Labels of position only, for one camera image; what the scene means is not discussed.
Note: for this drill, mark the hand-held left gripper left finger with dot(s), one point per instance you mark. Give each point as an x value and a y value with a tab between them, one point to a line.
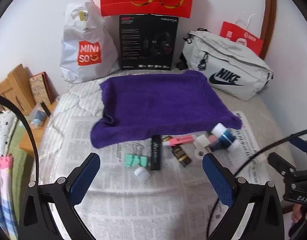
84	180

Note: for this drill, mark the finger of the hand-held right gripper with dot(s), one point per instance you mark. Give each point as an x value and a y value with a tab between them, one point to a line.
302	145
281	163

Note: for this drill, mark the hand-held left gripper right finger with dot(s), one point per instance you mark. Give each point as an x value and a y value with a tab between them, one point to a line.
218	180

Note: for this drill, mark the white tape roll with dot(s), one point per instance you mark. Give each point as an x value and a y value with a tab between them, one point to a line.
200	153

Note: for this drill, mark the dark brown chocolate bar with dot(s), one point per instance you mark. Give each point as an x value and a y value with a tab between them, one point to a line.
182	156

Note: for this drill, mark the teal and white jar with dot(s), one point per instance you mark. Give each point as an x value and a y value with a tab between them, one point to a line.
226	135

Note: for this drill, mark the mint green binder clip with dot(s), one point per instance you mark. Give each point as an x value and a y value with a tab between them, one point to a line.
136	160

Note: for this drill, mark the pink flashlight pen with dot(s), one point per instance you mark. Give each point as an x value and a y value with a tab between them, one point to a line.
179	140

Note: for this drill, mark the white bottle cap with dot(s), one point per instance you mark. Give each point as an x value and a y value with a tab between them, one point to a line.
142	173

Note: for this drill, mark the black tube with script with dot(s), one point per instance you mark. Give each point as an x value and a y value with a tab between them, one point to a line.
156	152

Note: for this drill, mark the person's right hand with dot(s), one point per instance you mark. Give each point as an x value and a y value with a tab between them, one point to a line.
297	212

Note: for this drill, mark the newspaper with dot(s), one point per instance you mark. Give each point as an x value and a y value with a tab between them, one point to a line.
143	205

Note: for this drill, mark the green blanket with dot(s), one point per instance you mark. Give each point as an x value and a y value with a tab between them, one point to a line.
21	165

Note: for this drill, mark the light wooden nightstand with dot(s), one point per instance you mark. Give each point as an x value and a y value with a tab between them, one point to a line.
28	142

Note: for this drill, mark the clear plastic box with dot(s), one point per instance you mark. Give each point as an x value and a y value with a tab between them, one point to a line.
37	120

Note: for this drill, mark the pink and blue cloth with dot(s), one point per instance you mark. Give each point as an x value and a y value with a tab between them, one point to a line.
2	180

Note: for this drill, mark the white dotted pillow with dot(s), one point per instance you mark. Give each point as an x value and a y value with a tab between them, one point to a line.
3	130

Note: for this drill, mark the purple towel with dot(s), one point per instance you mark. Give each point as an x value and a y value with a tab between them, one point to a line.
156	105

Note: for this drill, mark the patterned notebook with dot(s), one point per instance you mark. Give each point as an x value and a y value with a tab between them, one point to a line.
41	87

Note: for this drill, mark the grey waist bag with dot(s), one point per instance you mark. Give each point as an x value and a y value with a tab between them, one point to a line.
226	57

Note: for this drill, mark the dark wooden headboard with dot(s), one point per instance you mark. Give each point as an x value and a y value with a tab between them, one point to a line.
269	17

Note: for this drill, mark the white plastic shopping bag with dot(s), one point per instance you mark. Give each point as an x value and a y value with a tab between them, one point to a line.
93	32

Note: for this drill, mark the black headset box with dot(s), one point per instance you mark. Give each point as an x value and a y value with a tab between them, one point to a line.
143	42

